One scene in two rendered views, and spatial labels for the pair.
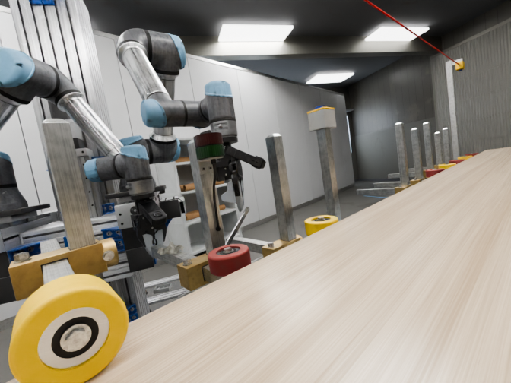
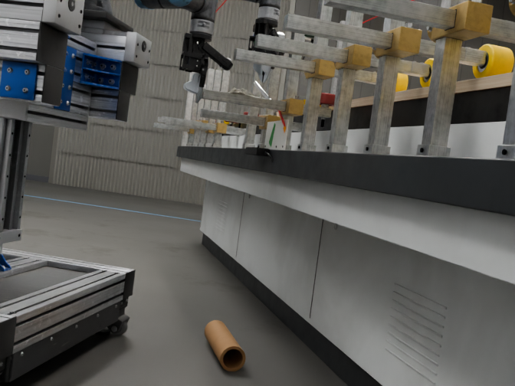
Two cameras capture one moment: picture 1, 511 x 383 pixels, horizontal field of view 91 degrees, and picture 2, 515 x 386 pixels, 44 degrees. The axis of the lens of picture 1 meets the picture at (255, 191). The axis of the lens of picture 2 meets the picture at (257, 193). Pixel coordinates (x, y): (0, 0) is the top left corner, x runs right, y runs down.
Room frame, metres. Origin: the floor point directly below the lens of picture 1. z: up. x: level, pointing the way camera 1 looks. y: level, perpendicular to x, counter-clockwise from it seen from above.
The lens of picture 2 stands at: (-0.32, 2.09, 0.65)
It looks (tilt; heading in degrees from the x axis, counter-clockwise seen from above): 3 degrees down; 296
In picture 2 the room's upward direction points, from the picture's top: 7 degrees clockwise
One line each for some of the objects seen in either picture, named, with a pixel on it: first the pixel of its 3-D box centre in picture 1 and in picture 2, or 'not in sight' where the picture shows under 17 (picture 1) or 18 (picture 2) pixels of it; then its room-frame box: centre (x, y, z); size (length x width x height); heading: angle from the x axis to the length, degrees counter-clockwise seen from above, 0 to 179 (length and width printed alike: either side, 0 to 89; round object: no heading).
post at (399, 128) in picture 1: (403, 166); (221, 103); (1.40, -0.83, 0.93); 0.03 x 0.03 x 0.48; 41
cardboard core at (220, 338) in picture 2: not in sight; (223, 344); (0.65, 0.23, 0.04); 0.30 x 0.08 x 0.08; 131
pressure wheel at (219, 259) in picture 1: (232, 276); (324, 109); (0.47, 0.07, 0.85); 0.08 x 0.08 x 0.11
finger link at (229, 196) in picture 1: (231, 197); (265, 68); (0.71, 0.07, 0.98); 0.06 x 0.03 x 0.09; 82
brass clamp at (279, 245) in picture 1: (284, 248); (269, 122); (0.73, -0.06, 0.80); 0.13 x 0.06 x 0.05; 131
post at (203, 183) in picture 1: (214, 241); (290, 92); (0.58, 0.11, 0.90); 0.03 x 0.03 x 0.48; 41
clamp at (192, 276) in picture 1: (211, 266); (290, 108); (0.57, 0.13, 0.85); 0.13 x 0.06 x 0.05; 131
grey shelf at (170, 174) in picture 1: (200, 196); not in sight; (3.47, 0.76, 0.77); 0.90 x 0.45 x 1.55; 137
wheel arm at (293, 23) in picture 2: not in sight; (395, 41); (0.08, 0.72, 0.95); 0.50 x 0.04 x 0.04; 41
